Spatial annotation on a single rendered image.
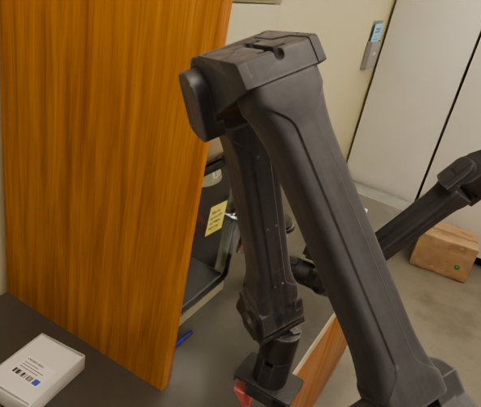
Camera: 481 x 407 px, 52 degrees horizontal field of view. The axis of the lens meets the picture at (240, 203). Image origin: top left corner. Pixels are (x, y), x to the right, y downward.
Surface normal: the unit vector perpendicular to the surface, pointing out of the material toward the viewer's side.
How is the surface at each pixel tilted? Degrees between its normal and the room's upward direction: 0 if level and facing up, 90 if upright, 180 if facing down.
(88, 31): 90
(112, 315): 90
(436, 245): 87
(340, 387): 0
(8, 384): 0
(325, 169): 60
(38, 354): 0
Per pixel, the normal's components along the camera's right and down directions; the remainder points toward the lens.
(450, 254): -0.39, 0.32
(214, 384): 0.18, -0.88
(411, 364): 0.29, -0.02
